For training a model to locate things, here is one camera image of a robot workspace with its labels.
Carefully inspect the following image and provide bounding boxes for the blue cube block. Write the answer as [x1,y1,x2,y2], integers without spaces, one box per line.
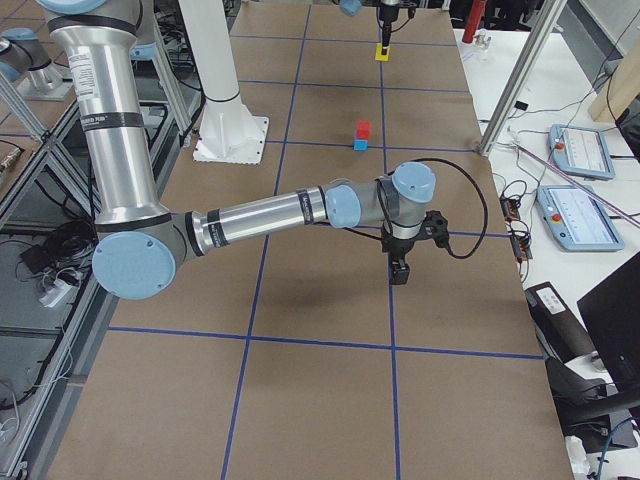
[353,139,368,151]

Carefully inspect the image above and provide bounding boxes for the yellow cube block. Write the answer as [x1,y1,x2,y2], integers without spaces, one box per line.
[374,43,391,62]

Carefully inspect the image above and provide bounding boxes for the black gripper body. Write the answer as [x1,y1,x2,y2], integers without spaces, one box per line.
[377,4,415,33]
[381,227,426,263]

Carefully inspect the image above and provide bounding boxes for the white power strip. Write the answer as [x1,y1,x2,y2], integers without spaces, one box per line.
[39,279,72,308]

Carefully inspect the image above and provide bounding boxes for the red cube block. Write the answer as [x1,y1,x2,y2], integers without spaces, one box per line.
[355,120,372,141]

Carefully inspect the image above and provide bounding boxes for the far teach pendant tablet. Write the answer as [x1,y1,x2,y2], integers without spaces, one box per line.
[549,124,615,180]

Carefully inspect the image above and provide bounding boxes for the small third robot arm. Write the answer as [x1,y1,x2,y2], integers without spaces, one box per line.
[1,27,73,102]

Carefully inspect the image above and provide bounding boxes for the red cylinder bottle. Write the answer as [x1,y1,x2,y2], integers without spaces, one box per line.
[462,0,487,44]

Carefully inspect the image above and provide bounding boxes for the orange circuit board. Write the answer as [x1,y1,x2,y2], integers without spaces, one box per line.
[500,196,521,222]

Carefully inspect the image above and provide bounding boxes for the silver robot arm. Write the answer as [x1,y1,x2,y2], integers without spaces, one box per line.
[334,0,417,62]
[42,1,436,300]

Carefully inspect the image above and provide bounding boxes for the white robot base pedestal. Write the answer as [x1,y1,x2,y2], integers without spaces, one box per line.
[179,0,269,165]

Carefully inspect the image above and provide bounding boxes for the black computer monitor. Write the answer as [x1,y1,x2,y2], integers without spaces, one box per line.
[577,254,639,390]

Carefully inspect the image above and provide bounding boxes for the aluminium frame post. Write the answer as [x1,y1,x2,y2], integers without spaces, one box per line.
[477,0,567,157]

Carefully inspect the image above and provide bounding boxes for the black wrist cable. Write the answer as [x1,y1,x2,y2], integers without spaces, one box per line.
[384,157,489,260]

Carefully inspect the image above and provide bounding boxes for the teach pendant tablet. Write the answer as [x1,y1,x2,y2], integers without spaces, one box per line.
[536,185,625,252]
[549,124,615,180]

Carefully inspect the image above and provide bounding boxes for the near teach pendant tablet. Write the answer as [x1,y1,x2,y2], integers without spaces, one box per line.
[536,185,625,252]

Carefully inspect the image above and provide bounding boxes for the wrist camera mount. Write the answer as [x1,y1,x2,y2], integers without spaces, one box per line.
[418,210,450,250]

